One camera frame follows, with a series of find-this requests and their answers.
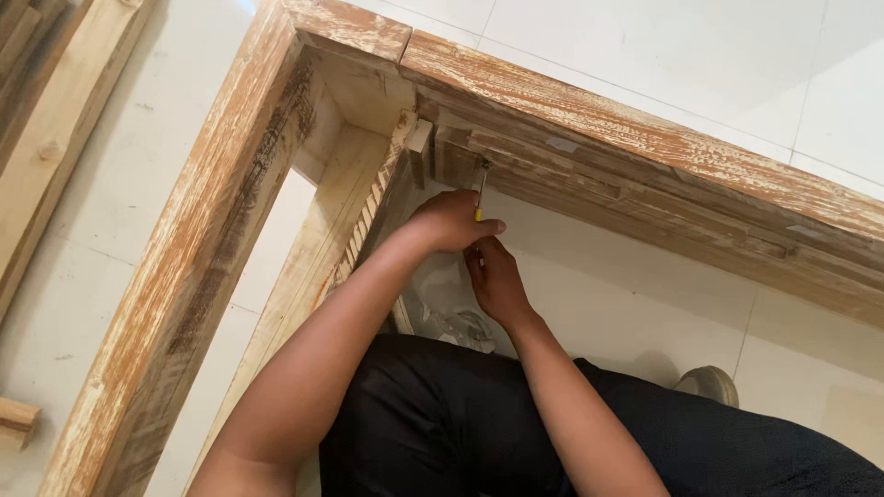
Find yellow-handled screwdriver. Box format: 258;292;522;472
474;160;493;223

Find person's black trousers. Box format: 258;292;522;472
319;334;884;497

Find whitewashed wooden table frame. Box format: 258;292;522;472
36;0;884;497

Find light wooden plank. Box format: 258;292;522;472
0;0;158;320

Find small wooden block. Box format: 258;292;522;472
0;398;42;450

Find clear plastic bag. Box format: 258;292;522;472
401;251;497;354

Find person's grey shoe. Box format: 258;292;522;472
673;365;740;410

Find person's right hand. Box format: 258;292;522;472
462;236;534;327

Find stack of dark wooden boards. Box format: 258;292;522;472
0;0;73;132

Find person's left hand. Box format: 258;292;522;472
406;189;507;254

